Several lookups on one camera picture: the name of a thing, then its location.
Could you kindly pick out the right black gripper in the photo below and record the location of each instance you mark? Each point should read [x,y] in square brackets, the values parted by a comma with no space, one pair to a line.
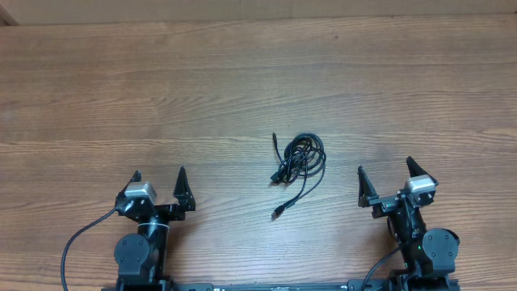
[384,202]

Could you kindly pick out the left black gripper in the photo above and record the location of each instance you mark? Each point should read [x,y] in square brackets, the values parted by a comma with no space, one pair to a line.
[182,193]

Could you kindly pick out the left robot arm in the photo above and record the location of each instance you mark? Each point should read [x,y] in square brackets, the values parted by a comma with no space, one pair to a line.
[141,256]

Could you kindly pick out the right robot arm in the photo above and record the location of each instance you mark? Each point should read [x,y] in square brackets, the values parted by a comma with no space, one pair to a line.
[428,254]

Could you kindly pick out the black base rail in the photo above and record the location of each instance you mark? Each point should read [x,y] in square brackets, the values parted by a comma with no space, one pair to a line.
[351,285]

